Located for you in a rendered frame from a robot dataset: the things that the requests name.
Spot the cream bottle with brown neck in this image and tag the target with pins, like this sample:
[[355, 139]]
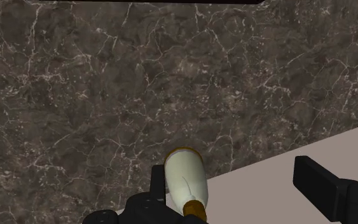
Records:
[[185, 176]]

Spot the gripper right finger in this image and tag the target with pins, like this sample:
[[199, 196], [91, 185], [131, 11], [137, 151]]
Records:
[[321, 183]]

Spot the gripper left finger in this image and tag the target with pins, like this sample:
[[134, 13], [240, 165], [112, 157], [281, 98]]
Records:
[[157, 186]]

